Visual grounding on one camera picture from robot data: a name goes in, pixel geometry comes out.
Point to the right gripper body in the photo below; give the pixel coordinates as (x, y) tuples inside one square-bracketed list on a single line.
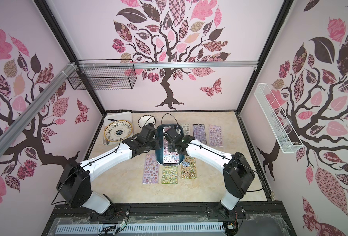
[(169, 133)]

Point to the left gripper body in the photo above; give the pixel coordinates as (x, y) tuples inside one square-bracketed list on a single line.
[(153, 144)]

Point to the pink cat sticker sheet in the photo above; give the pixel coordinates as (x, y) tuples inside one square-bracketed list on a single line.
[(169, 157)]

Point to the green dinosaur sticker sheet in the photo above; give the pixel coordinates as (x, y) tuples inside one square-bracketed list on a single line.
[(186, 128)]

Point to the teal storage box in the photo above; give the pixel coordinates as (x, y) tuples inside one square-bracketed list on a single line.
[(162, 154)]

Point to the dark purple sticker sheet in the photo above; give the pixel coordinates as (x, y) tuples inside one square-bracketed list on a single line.
[(199, 133)]

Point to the panda sticker sheet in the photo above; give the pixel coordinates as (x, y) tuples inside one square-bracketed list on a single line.
[(189, 168)]

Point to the green animal sticker sheet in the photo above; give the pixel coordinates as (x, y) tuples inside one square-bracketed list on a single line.
[(170, 175)]

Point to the lilac 3D animal sticker sheet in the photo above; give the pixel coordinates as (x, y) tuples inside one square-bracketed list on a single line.
[(215, 136)]

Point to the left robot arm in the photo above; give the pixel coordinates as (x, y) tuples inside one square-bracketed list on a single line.
[(75, 184)]

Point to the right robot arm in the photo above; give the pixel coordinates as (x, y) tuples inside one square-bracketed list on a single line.
[(237, 173)]

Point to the white scalloped bowl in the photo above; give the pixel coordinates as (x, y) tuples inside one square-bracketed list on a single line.
[(145, 120)]

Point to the patterned yellow rim plate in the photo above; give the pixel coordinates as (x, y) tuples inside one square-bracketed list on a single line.
[(118, 130)]

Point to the black wire basket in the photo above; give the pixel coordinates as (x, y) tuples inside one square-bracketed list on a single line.
[(104, 76)]

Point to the aluminium rail back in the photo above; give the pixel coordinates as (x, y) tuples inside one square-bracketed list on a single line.
[(175, 65)]

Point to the aluminium rail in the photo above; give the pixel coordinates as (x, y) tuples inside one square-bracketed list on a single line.
[(32, 110), (175, 65)]

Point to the white slotted cable duct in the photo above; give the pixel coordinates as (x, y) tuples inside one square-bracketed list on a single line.
[(138, 228)]

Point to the white wire shelf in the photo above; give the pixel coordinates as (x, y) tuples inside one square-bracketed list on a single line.
[(271, 102)]

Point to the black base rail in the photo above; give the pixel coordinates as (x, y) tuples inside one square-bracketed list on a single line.
[(246, 219)]

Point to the aluminium rail left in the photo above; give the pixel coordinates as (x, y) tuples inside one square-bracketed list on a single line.
[(32, 110)]

